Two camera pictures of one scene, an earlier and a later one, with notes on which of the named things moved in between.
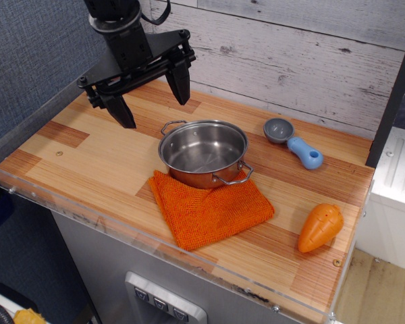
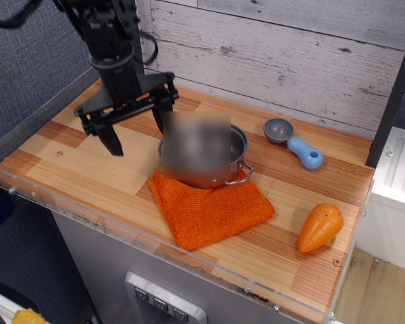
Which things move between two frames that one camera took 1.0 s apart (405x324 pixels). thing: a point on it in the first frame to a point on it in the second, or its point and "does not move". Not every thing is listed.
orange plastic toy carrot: x=323 y=222 does not move
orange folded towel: x=195 y=216 does not move
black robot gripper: x=133 y=56 to x=125 y=92
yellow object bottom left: x=28 y=316 does not move
